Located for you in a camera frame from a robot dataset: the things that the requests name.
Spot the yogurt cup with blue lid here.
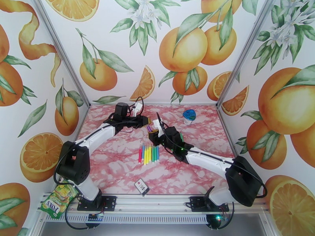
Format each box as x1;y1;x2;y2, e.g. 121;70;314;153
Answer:
182;109;196;126

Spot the small black white card box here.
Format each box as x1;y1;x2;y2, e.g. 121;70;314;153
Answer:
134;178;151;197

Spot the perforated metal strip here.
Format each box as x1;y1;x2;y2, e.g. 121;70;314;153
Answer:
44;214;207;225

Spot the green Fox's candy bag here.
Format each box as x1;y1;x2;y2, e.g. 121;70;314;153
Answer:
40;180;79;220

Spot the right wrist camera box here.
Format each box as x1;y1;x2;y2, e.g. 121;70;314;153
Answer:
152;119;165;140

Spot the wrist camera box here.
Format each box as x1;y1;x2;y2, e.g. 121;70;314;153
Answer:
133;103;144;117
152;119;165;140

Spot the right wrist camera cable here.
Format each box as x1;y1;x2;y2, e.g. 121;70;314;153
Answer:
156;112;268;199

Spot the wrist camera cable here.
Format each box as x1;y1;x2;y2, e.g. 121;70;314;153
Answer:
54;96;145;188
156;112;268;199

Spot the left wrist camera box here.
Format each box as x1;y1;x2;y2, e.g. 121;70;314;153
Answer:
133;103;144;117

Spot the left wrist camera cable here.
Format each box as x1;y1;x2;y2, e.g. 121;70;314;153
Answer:
54;96;145;188

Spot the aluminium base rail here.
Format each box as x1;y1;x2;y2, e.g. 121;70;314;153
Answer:
37;193;269;214

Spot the aluminium frame post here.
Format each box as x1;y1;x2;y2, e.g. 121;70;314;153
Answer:
30;0;92;107
216;0;277;109

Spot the black base cable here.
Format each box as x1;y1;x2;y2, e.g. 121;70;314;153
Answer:
64;202;105;230
206;201;237;230

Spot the aluminium frame leg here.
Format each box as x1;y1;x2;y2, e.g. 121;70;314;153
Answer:
259;210;279;236
29;213;47;236

